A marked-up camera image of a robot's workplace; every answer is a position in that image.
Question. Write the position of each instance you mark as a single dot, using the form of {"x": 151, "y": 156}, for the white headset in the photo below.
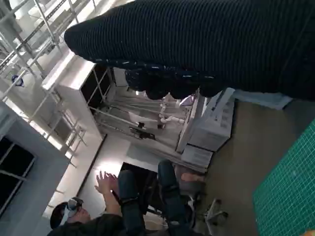
{"x": 69, "y": 205}

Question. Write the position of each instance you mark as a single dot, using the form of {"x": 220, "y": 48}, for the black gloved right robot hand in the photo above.
{"x": 197, "y": 44}

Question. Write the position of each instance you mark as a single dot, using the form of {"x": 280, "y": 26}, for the green cutting mat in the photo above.
{"x": 290, "y": 191}

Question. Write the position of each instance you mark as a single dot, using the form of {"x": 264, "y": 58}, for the person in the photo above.
{"x": 110, "y": 221}

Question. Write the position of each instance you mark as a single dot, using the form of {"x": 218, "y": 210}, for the white vented cabinet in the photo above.
{"x": 209, "y": 130}

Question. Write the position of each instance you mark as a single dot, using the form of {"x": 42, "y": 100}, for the office chair white base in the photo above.
{"x": 217, "y": 211}

